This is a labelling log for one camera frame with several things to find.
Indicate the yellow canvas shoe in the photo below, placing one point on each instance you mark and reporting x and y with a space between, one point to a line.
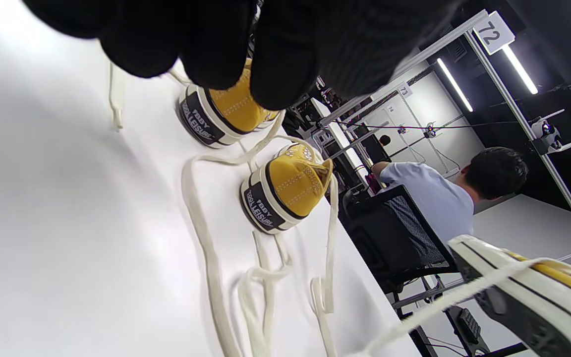
236 106
290 183
538 307

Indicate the white metal frame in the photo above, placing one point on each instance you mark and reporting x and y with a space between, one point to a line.
566 196

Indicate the ceiling strip light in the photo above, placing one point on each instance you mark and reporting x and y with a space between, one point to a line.
454 84
519 69

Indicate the person's left hand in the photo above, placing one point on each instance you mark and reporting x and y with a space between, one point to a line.
290 34

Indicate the white square sign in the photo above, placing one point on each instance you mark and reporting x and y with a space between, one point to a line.
493 32

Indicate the yellow sneaker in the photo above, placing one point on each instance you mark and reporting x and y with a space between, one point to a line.
201 233
331 238

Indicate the white mounted tracking camera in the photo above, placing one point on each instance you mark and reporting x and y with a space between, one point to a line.
545 134

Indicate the black office chair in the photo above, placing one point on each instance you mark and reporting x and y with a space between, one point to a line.
389 238

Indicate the white shoe laces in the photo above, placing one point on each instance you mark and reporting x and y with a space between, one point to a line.
464 293

